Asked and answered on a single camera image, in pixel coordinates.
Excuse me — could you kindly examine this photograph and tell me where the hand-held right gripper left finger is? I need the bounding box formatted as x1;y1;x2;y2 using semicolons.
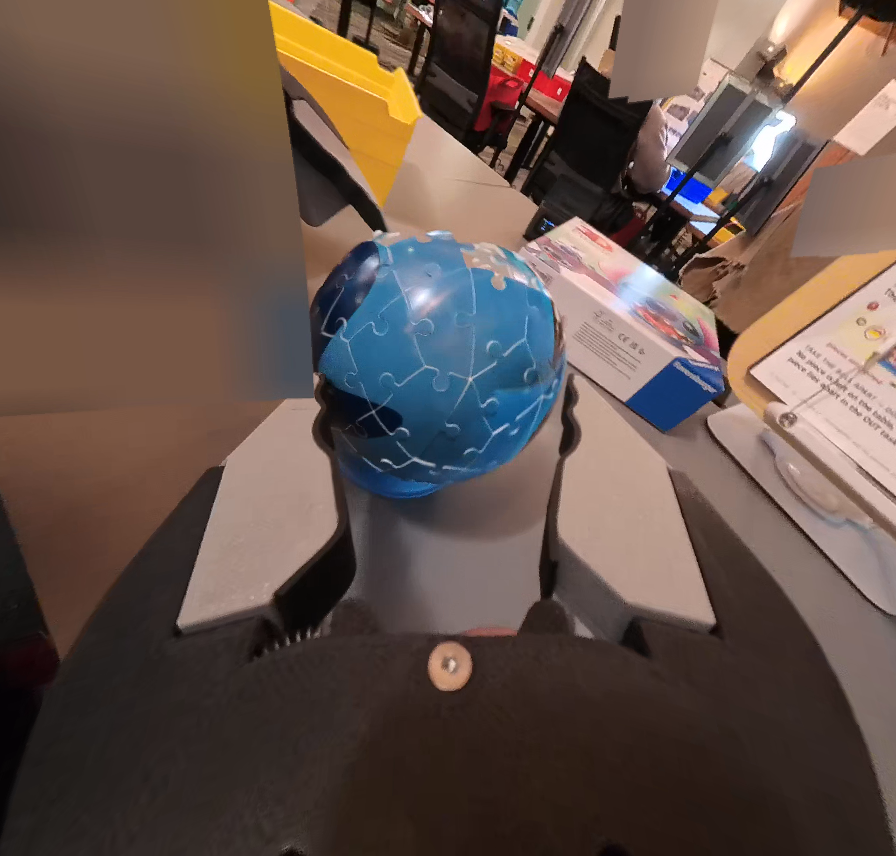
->
176;380;353;636

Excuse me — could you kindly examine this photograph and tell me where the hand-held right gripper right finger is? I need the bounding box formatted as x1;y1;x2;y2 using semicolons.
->
539;373;716;640

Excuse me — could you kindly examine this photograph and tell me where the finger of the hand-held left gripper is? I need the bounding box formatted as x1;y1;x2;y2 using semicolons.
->
280;65;387;234

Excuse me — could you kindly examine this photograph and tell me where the blue puzzle ball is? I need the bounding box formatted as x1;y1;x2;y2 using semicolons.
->
310;230;567;499

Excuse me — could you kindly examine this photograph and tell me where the printed puzzle box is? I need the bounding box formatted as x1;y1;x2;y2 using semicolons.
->
519;216;729;431

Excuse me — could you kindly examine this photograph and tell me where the yellow plastic bin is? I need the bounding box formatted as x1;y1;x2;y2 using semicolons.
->
269;0;423;208

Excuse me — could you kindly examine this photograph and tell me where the white document stand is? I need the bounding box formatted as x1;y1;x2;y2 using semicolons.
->
707;401;896;615

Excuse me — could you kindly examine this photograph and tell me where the black mesh office chair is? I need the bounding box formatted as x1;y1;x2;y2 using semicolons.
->
418;0;505;146

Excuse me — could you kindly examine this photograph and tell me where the small black device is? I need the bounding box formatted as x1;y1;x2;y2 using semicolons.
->
524;200;568;241

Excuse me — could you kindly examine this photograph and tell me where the instruction sheet on wooden stand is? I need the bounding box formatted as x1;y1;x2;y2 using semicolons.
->
727;249;896;416

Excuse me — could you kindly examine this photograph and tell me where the printed instruction sheet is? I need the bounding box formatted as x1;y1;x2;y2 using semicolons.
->
749;264;896;451

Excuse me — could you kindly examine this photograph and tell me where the blue bin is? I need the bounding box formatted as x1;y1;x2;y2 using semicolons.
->
661;167;715;202

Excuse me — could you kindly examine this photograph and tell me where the computer monitor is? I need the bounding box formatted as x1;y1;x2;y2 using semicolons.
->
668;76;799;192

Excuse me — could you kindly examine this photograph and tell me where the white paper sign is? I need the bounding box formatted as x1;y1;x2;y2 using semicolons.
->
833;79;896;157

